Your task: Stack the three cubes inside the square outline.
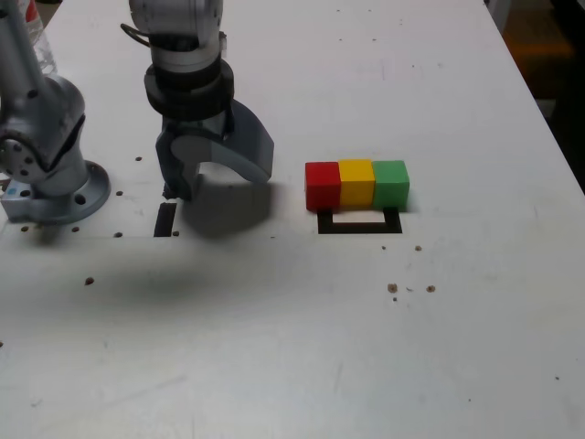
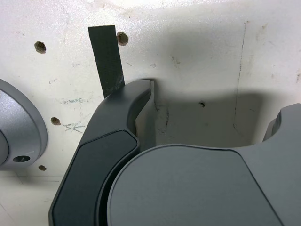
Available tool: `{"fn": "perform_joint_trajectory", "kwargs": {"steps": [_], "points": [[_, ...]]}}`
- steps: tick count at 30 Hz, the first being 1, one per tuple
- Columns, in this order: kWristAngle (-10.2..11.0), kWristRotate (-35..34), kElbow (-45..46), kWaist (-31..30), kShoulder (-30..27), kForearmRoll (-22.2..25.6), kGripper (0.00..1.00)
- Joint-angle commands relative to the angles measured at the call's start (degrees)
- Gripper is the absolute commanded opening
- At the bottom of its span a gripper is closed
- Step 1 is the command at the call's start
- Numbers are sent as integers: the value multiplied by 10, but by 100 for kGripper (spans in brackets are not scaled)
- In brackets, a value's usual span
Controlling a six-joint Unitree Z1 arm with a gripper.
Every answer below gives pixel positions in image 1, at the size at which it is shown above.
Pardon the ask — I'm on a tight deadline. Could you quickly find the green cube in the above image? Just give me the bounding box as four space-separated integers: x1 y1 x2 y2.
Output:
371 159 410 212

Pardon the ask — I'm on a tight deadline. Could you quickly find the yellow cube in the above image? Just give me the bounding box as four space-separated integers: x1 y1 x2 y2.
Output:
338 158 377 209

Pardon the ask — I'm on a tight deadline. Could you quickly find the clear plastic bottle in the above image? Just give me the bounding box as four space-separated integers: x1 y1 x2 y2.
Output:
20 0 60 80

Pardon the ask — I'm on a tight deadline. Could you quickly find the black tape strip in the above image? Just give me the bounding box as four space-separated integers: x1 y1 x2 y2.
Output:
153 185 179 238

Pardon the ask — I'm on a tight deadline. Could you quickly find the black tape square outline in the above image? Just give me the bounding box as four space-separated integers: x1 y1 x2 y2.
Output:
316 207 403 236

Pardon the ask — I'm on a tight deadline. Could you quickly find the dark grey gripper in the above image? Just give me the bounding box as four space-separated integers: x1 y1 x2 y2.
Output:
154 99 276 203

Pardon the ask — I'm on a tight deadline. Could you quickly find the red cube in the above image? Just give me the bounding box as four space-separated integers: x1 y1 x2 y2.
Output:
304 161 343 213

